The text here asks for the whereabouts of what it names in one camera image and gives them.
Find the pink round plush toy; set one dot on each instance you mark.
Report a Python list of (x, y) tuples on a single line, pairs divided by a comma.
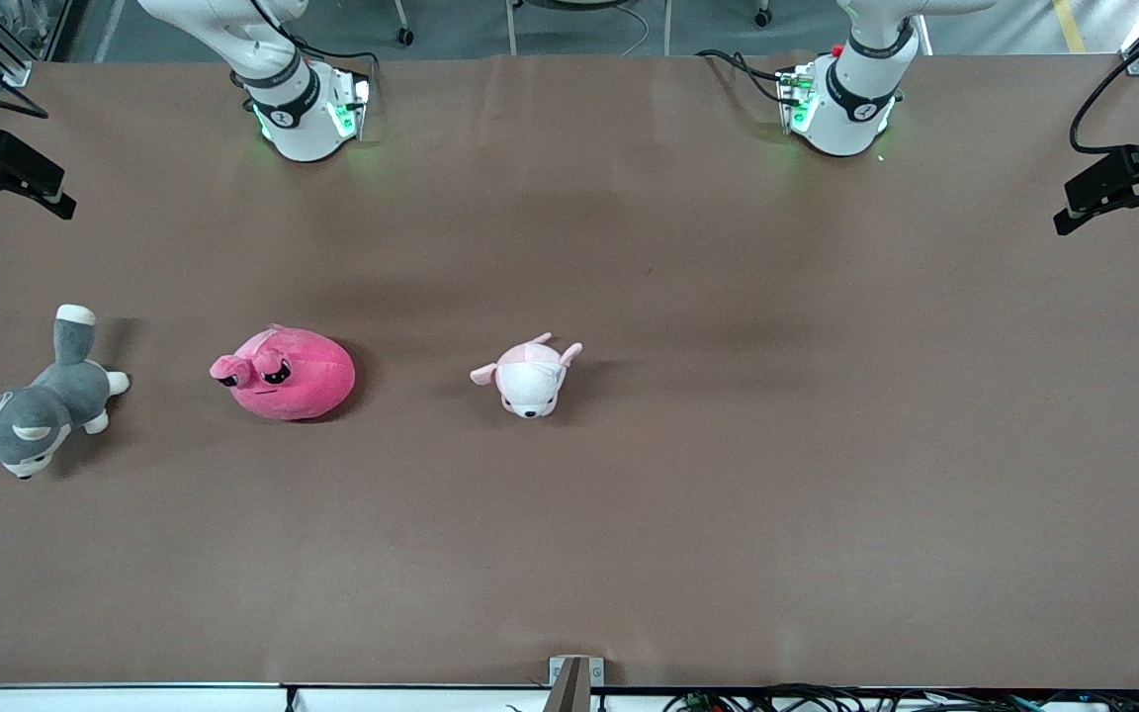
[(303, 381)]

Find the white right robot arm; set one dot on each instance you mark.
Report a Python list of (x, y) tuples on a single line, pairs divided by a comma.
[(303, 119)]

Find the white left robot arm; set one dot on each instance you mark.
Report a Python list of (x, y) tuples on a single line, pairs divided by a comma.
[(851, 109)]

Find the grey white husky plush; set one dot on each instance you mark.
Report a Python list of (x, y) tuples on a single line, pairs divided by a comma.
[(45, 405)]

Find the small white pink plush dog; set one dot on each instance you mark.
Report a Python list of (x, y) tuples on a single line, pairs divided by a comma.
[(530, 381)]

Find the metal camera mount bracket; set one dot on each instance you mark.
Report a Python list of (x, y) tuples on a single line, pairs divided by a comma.
[(569, 687)]

